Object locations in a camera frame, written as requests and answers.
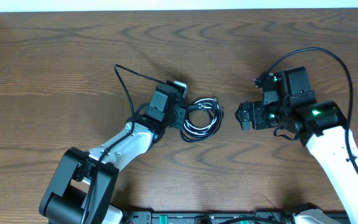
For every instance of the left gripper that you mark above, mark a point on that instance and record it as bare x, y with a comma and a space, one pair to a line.
179, 124

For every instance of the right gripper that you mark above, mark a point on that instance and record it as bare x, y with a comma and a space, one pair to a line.
258, 122

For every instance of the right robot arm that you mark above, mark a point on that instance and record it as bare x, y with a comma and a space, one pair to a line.
289, 103

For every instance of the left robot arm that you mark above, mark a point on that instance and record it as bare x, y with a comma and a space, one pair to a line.
81, 188

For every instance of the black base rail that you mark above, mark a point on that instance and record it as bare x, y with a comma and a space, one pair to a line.
304, 213

